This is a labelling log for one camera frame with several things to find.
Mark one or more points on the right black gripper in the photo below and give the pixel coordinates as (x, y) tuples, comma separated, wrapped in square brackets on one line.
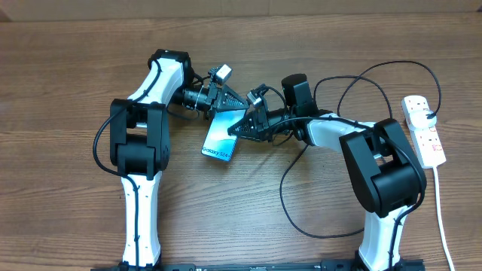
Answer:
[(257, 133)]

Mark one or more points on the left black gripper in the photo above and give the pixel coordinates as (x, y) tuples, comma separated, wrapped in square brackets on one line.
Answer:
[(217, 100)]

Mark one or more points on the Samsung Galaxy smartphone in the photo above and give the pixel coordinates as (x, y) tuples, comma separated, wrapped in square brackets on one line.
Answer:
[(218, 143)]

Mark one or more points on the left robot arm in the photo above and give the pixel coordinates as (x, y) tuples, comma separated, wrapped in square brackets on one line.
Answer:
[(140, 144)]

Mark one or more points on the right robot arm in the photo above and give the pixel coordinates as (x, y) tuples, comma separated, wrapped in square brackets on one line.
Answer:
[(386, 178)]

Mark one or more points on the white charger plug adapter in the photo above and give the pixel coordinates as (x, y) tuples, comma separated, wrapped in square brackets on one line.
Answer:
[(422, 119)]

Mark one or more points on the white power strip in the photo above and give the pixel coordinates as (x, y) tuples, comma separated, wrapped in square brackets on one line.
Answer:
[(426, 142)]

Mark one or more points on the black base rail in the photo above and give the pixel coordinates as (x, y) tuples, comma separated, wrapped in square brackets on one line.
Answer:
[(263, 267)]

